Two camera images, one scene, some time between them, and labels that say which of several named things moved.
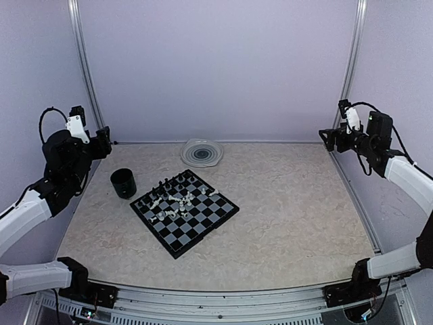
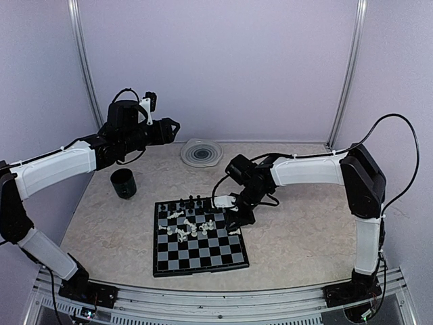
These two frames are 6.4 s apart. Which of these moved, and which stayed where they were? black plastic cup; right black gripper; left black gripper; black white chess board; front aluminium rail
Moved: left black gripper; right black gripper; black white chess board
Stayed: front aluminium rail; black plastic cup
